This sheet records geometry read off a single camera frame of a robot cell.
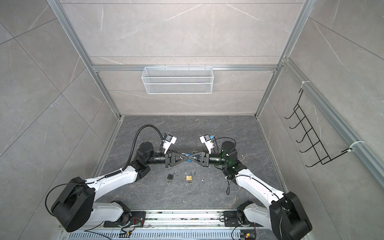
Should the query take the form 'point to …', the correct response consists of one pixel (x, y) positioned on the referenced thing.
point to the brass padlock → (189, 178)
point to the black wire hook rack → (323, 157)
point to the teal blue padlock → (188, 160)
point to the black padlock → (170, 176)
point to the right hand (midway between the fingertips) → (189, 157)
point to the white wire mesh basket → (178, 80)
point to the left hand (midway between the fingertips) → (187, 157)
